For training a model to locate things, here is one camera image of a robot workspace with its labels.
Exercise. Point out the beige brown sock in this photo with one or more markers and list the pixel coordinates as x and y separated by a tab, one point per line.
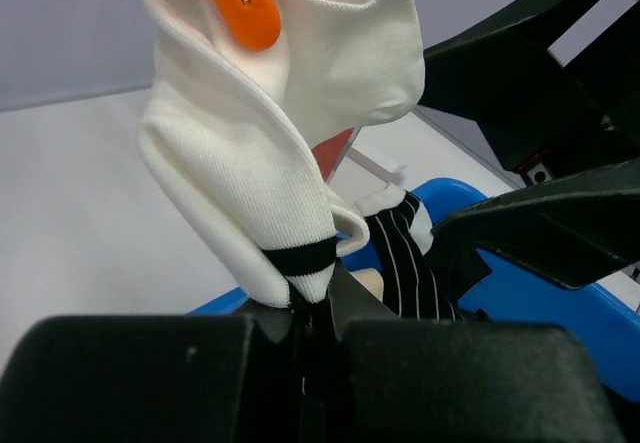
371	280

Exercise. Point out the black white pinstripe sock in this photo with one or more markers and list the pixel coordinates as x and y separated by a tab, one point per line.
423	277

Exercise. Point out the orange bear towel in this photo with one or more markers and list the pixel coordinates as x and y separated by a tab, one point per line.
330	153

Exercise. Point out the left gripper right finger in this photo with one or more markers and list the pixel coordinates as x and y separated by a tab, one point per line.
399	380

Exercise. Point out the white striped sock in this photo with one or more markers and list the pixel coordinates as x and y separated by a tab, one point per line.
228	133

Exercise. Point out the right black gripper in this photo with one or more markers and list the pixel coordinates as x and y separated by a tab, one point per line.
545	119

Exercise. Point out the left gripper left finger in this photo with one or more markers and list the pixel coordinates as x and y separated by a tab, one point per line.
150	379

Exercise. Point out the blue plastic bin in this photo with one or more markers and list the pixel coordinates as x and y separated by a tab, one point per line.
607	327

